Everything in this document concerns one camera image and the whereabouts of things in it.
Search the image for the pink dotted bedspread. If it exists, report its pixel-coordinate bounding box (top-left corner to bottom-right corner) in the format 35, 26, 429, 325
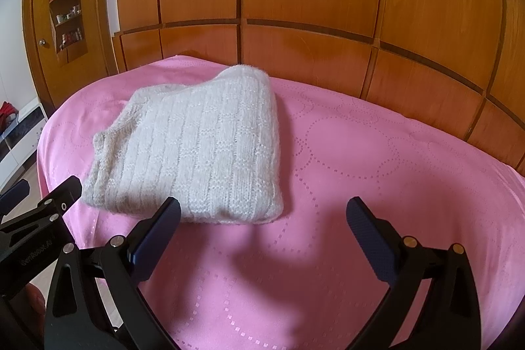
36, 55, 525, 350

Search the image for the group of small ornaments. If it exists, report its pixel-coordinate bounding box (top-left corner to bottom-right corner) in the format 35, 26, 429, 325
51, 0, 85, 51

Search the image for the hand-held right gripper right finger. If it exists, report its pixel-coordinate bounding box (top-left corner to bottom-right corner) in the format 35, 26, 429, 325
346, 197, 483, 350

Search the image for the person's left hand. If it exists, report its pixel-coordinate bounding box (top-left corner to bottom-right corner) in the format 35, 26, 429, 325
24, 283, 47, 316

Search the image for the red cloth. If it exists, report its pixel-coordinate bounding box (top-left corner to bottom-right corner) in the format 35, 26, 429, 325
0, 101, 19, 128

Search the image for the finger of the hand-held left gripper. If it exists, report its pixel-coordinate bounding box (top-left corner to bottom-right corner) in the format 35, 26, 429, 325
0, 175, 83, 241
0, 178, 32, 214

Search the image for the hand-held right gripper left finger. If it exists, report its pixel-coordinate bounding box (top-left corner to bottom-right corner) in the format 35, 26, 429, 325
43, 196, 182, 350

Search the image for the wooden shelf cabinet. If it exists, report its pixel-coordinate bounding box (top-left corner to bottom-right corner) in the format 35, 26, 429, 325
22, 0, 119, 115

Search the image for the white knit sweater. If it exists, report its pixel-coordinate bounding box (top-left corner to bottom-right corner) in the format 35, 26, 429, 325
82, 64, 285, 225

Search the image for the white low cabinet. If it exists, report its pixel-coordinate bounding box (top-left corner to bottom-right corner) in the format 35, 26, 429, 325
0, 98, 51, 192

